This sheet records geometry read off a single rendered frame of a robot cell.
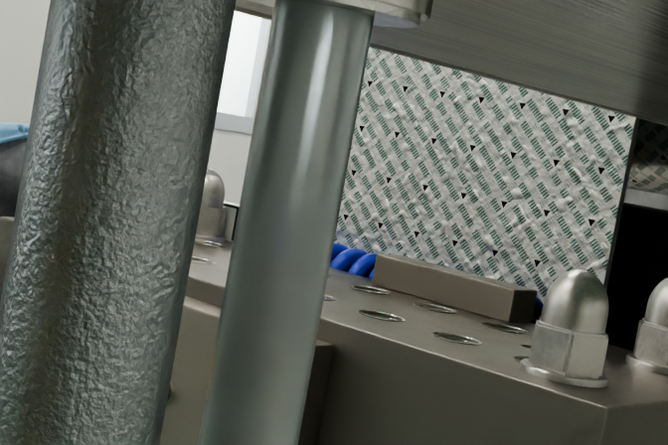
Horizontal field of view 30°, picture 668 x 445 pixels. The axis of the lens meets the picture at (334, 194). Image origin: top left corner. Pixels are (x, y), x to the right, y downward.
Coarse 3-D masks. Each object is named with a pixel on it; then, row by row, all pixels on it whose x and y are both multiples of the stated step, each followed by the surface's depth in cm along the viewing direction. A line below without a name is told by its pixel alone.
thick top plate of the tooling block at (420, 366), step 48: (0, 240) 72; (0, 288) 72; (192, 288) 62; (336, 288) 67; (384, 288) 71; (336, 336) 55; (384, 336) 54; (432, 336) 56; (480, 336) 59; (528, 336) 62; (336, 384) 55; (384, 384) 53; (432, 384) 52; (480, 384) 50; (528, 384) 49; (624, 384) 52; (336, 432) 55; (384, 432) 53; (432, 432) 52; (480, 432) 50; (528, 432) 49; (576, 432) 47; (624, 432) 48
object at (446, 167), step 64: (384, 64) 80; (384, 128) 80; (448, 128) 76; (512, 128) 73; (576, 128) 71; (384, 192) 79; (448, 192) 76; (512, 192) 73; (576, 192) 70; (448, 256) 76; (512, 256) 73; (576, 256) 70
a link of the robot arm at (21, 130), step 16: (0, 128) 153; (16, 128) 154; (0, 144) 153; (16, 144) 154; (0, 160) 153; (16, 160) 154; (0, 176) 153; (16, 176) 153; (0, 192) 153; (16, 192) 153; (0, 208) 154
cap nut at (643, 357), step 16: (656, 288) 59; (656, 304) 58; (640, 320) 60; (656, 320) 58; (640, 336) 58; (656, 336) 58; (640, 352) 58; (656, 352) 58; (640, 368) 58; (656, 368) 57
